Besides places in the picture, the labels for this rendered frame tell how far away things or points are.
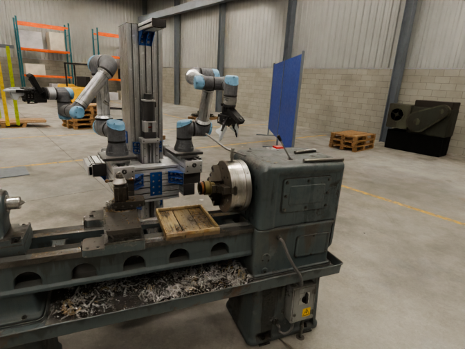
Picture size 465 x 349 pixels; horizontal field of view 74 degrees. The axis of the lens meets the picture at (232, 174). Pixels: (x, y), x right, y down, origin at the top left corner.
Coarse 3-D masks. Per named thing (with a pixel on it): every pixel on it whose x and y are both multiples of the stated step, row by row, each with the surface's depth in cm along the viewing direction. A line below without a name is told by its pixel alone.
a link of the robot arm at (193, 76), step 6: (186, 72) 201; (192, 72) 194; (198, 72) 201; (186, 78) 200; (192, 78) 185; (198, 78) 170; (204, 78) 171; (210, 78) 172; (198, 84) 170; (204, 84) 171; (210, 84) 172
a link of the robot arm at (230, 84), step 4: (228, 76) 165; (232, 76) 165; (236, 76) 166; (224, 80) 168; (228, 80) 165; (232, 80) 165; (236, 80) 166; (224, 84) 168; (228, 84) 166; (232, 84) 166; (236, 84) 167; (224, 88) 169; (228, 88) 167; (232, 88) 166; (236, 88) 168; (224, 92) 169; (228, 92) 167; (232, 92) 167; (236, 92) 169; (228, 96) 168; (232, 96) 168; (236, 96) 170
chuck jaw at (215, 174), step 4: (212, 168) 188; (216, 168) 187; (212, 172) 186; (216, 172) 186; (220, 172) 187; (212, 176) 185; (216, 176) 185; (220, 176) 186; (212, 180) 184; (216, 180) 184; (220, 180) 185
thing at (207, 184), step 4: (208, 180) 182; (200, 184) 178; (204, 184) 179; (208, 184) 179; (212, 184) 181; (200, 188) 184; (204, 188) 178; (208, 188) 179; (200, 192) 179; (204, 192) 179; (208, 192) 179
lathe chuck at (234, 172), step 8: (224, 160) 185; (232, 160) 185; (224, 168) 181; (232, 168) 176; (240, 168) 178; (224, 176) 181; (232, 176) 173; (240, 176) 175; (216, 184) 196; (232, 184) 172; (240, 184) 174; (240, 192) 174; (224, 200) 184; (232, 200) 174; (240, 200) 176; (224, 208) 185; (232, 208) 179; (240, 208) 182
